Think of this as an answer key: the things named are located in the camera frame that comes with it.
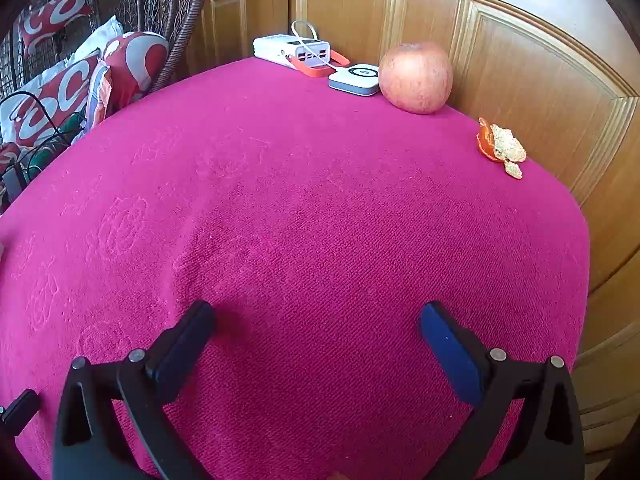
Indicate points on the orange peel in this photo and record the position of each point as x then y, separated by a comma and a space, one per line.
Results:
500, 142

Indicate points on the red white patterned cushions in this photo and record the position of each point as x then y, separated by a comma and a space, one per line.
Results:
107, 35

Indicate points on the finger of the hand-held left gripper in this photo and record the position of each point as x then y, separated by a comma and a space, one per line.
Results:
20, 412

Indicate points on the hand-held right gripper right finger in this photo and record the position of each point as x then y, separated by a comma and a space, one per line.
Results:
450, 355

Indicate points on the small red and white cushion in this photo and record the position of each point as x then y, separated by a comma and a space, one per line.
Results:
55, 15

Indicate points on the square red and white cushion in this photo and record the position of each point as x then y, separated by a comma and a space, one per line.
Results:
50, 97

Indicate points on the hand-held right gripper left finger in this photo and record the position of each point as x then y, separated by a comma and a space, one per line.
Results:
180, 360

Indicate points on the magenta tablecloth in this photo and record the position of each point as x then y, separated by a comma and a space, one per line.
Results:
320, 210

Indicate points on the red apple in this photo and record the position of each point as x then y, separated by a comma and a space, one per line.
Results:
415, 77

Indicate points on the white power bank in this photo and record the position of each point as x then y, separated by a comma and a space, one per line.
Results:
275, 47

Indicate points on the brown wicker hanging chair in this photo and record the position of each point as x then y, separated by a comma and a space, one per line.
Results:
185, 10

